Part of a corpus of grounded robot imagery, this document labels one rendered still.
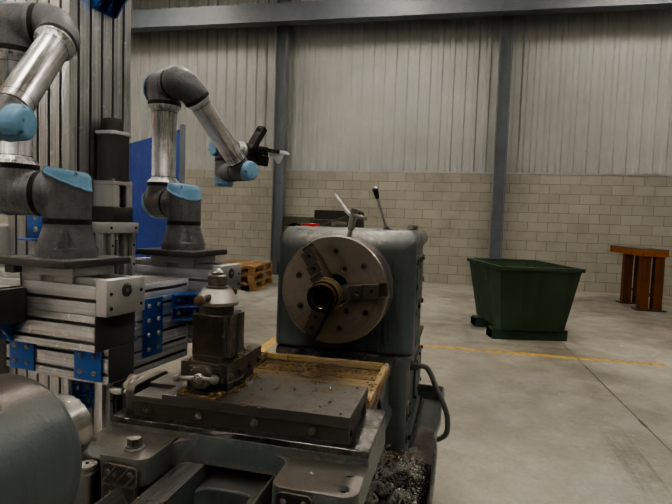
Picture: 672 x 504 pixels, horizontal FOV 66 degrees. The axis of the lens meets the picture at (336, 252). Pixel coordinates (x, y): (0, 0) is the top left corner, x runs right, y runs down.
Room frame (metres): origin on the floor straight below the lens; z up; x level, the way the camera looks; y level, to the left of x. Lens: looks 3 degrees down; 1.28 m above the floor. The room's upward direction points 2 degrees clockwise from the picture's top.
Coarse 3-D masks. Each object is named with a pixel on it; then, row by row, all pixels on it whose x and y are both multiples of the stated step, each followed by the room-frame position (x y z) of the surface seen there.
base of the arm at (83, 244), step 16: (48, 224) 1.29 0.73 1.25; (64, 224) 1.30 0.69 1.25; (80, 224) 1.32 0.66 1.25; (48, 240) 1.28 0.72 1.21; (64, 240) 1.29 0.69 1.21; (80, 240) 1.31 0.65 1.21; (48, 256) 1.27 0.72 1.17; (64, 256) 1.28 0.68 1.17; (80, 256) 1.30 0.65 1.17; (96, 256) 1.35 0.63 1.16
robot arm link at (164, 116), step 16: (144, 80) 1.89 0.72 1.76; (160, 80) 1.82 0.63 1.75; (160, 96) 1.85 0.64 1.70; (160, 112) 1.86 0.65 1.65; (176, 112) 1.91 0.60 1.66; (160, 128) 1.86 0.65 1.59; (176, 128) 1.91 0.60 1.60; (160, 144) 1.86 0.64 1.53; (160, 160) 1.86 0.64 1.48; (160, 176) 1.86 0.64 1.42; (144, 192) 1.90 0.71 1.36; (160, 192) 1.83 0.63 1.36; (144, 208) 1.89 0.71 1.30
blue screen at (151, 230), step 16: (144, 144) 7.04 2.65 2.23; (176, 144) 6.21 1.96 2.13; (144, 160) 7.04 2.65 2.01; (176, 160) 6.21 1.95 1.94; (144, 176) 7.03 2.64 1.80; (176, 176) 6.20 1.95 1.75; (144, 224) 7.01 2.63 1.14; (160, 224) 6.57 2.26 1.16; (144, 240) 7.01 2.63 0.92; (160, 240) 6.57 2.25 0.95; (144, 256) 7.00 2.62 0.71
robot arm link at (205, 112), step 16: (176, 80) 1.79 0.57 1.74; (192, 80) 1.80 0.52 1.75; (176, 96) 1.82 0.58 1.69; (192, 96) 1.80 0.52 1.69; (208, 96) 1.84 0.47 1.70; (208, 112) 1.85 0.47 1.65; (208, 128) 1.88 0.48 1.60; (224, 128) 1.90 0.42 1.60; (224, 144) 1.92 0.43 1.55; (240, 160) 1.96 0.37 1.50; (240, 176) 1.98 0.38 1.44; (256, 176) 2.00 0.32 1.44
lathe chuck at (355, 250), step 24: (312, 240) 1.49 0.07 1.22; (336, 240) 1.47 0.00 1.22; (360, 240) 1.51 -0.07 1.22; (288, 264) 1.50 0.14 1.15; (336, 264) 1.47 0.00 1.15; (360, 264) 1.45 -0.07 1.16; (384, 264) 1.49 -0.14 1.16; (288, 288) 1.50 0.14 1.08; (288, 312) 1.50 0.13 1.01; (336, 312) 1.46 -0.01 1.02; (360, 312) 1.45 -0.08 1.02; (384, 312) 1.45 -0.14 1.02; (336, 336) 1.46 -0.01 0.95; (360, 336) 1.45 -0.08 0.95
